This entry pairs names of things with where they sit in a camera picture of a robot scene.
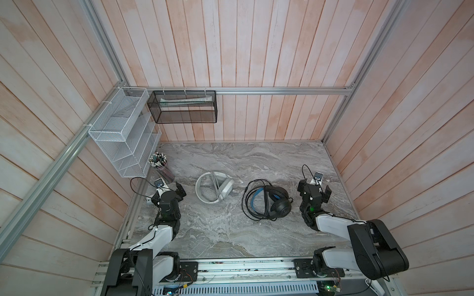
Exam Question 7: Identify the black blue headphones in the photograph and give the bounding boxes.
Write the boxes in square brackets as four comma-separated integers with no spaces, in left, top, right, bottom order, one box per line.
[246,185,293,221]

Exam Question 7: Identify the white headphones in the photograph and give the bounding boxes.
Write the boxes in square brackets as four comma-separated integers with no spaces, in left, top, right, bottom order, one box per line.
[195,171,235,204]

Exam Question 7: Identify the white headphone cable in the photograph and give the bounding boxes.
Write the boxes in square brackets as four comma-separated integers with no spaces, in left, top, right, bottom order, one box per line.
[210,171,228,202]

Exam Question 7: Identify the black headphone cable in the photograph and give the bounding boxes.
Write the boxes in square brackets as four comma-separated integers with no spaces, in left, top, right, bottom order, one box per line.
[241,179,282,222]

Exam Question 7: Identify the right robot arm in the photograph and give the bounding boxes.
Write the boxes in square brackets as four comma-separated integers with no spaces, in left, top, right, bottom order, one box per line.
[297,180,409,280]

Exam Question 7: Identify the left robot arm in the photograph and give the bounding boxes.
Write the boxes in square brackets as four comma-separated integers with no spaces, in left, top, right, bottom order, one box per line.
[101,178,186,296]

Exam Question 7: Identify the clear pencil jar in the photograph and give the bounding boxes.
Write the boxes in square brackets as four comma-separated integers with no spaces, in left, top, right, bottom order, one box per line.
[148,152,175,184]

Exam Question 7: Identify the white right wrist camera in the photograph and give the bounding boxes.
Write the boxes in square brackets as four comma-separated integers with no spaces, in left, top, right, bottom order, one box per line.
[309,172,323,187]

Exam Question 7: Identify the white mesh wall shelf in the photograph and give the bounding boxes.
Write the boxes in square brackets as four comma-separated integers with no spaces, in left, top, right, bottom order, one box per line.
[89,87,162,178]

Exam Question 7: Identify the black mesh wall basket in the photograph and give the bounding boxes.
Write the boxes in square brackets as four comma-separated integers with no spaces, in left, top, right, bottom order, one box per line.
[147,90,218,125]

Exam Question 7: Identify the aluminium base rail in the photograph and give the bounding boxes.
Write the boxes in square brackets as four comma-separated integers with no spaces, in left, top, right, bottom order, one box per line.
[90,255,401,296]

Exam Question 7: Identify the aluminium wall rail back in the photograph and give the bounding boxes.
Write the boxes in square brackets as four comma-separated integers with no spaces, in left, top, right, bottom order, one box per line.
[132,86,354,96]

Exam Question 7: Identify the aluminium wall rail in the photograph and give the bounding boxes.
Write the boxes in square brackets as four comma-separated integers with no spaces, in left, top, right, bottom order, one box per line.
[321,1,409,146]
[1,80,127,261]
[132,86,354,96]

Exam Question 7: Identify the aluminium wall rail left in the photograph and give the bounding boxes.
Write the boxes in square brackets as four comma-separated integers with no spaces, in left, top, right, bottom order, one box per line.
[1,80,127,261]

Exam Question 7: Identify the aluminium wall rail right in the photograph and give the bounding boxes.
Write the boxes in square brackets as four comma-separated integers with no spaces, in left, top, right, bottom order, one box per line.
[321,1,409,146]

